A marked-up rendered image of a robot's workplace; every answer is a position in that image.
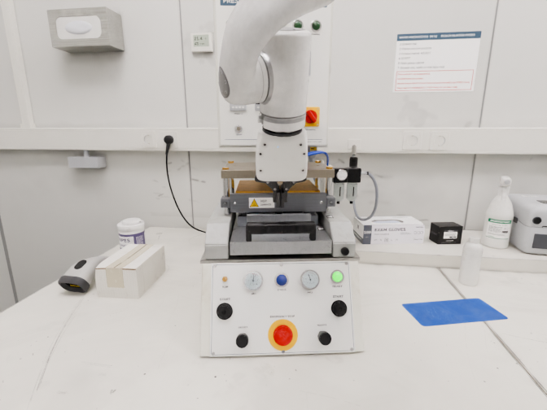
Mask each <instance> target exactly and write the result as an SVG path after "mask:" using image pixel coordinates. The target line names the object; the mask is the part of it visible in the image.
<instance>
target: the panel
mask: <svg viewBox="0 0 547 410"><path fill-rule="evenodd" d="M309 269H310V270H313V271H315V272H317V274H318V275H319V277H320V281H319V284H318V286H317V287H316V288H315V289H312V290H309V289H306V288H304V287H303V286H302V285H301V283H300V276H301V274H302V272H304V271H305V270H309ZM251 271H257V272H258V273H260V274H261V276H262V277H263V284H262V286H261V288H260V289H259V290H248V289H247V288H246V287H245V285H244V283H243V279H244V277H245V275H246V274H247V273H248V272H251ZM335 272H340V273H341V274H342V276H343V278H342V280H341V281H334V279H333V273H335ZM280 274H283V275H285V276H286V277H287V283H286V285H284V286H280V285H279V284H278V283H277V282H276V278H277V276H278V275H280ZM336 302H342V303H344V304H345V306H346V308H347V309H346V312H345V313H344V314H343V315H342V316H338V315H336V314H335V313H334V312H333V305H334V304H335V303H336ZM223 304H226V305H229V306H230V308H231V314H230V316H229V317H228V318H226V319H222V318H220V317H219V316H218V314H217V310H218V308H219V307H220V306H221V305H223ZM279 325H287V326H288V327H290V329H291V331H292V333H293V338H292V340H291V342H290V343H289V344H288V345H286V346H280V345H278V344H277V343H276V342H275V341H274V330H275V329H276V328H277V327H278V326H279ZM320 331H326V332H328V333H329V334H330V336H331V342H330V344H329V345H327V346H324V345H322V344H321V343H320V342H319V341H318V337H317V336H318V334H319V332H320ZM239 334H246V335H247V336H248V339H249V340H248V345H247V346H246V347H244V348H240V347H238V346H237V345H236V338H237V336H238V335H239ZM341 352H356V345H355V333H354V320H353V309H352V285H351V273H350V260H340V261H298V262H255V263H212V264H211V302H210V344H209V357H217V356H241V355H291V354H316V353H341Z"/></svg>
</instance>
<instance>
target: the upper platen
mask: <svg viewBox="0 0 547 410"><path fill-rule="evenodd" d="M313 192H320V190H319V189H318V185H314V184H313V183H312V182H311V181H310V180H306V181H303V182H299V183H295V184H294V185H293V186H292V187H291V188H290V189H289V191H288V192H287V193H313ZM235 193H273V191H272V189H271V188H270V187H269V186H267V185H266V184H265V183H260V182H257V181H255V180H240V181H239V183H238V187H237V189H236V191H235Z"/></svg>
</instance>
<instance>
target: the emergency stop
mask: <svg viewBox="0 0 547 410"><path fill-rule="evenodd" d="M292 338H293V333H292V331H291V329H290V327H288V326H287V325H279V326H278V327H277V328H276V329H275V330H274V332H273V339H274V341H275V342H276V343H277V344H278V345H280V346H286V345H288V344H289V343H290V342H291V340H292Z"/></svg>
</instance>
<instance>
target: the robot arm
mask: <svg viewBox="0 0 547 410"><path fill-rule="evenodd" d="M333 1H334V0H239V1H238V3H237V4H236V5H235V7H234V9H233V10H232V12H231V14H230V17H229V19H228V21H227V24H226V26H225V31H224V35H223V39H222V44H221V55H220V62H219V72H218V80H219V81H218V85H219V87H220V91H221V95H222V97H223V98H224V99H225V100H226V101H227V102H228V103H230V104H233V105H250V104H255V103H259V104H260V113H261V116H257V121H258V123H261V124H262V125H263V126H261V127H260V128H259V132H258V135H257V142H256V175H255V181H257V182H260V183H265V184H266V185H267V186H269V187H270V188H271V189H272V191H273V203H276V207H277V208H280V206H281V208H284V203H286V202H287V192H288V191H289V189H290V188H291V187H292V186H293V185H294V184H295V183H299V182H303V181H306V180H307V178H306V176H307V168H308V139H307V133H306V130H305V128H304V126H305V116H306V106H307V94H308V83H309V62H310V51H311V40H312V34H311V32H310V31H308V30H306V29H302V28H289V27H284V26H286V25H287V24H289V23H290V22H291V21H293V20H296V19H297V18H299V17H301V16H302V15H306V14H308V13H309V12H312V11H315V10H317V9H320V8H323V7H325V6H327V5H329V4H331V3H332V2H333ZM277 181H283V183H282V184H281V186H280V187H279V184H278V183H277Z"/></svg>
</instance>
